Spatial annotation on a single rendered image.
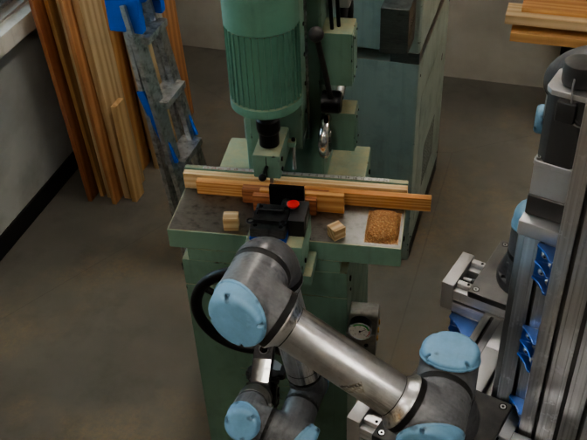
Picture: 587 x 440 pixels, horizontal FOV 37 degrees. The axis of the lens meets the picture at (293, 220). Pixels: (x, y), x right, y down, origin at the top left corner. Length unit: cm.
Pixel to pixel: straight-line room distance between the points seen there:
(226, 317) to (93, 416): 154
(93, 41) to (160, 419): 148
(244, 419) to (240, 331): 31
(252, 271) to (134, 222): 221
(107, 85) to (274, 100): 165
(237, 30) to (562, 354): 97
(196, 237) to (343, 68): 57
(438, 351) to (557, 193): 37
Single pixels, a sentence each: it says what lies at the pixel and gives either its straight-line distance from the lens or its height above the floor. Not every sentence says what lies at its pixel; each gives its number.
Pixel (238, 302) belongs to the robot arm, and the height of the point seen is 125.
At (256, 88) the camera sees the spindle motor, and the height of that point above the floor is 128.
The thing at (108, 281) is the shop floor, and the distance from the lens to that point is 348.
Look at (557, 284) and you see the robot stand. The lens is 169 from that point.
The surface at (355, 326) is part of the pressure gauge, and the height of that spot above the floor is 68.
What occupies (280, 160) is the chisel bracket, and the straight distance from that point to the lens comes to 218.
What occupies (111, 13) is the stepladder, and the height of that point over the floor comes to 107.
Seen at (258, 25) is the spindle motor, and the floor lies 144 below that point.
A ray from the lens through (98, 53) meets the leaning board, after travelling 354.
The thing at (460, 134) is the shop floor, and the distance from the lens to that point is 418.
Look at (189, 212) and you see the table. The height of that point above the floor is 90.
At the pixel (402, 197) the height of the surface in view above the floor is 94.
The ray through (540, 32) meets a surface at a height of 54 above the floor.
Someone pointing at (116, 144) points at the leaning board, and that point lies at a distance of 371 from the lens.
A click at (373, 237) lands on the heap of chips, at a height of 91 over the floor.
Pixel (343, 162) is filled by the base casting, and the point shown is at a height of 80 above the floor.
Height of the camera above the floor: 232
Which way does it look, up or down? 40 degrees down
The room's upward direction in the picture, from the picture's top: 3 degrees counter-clockwise
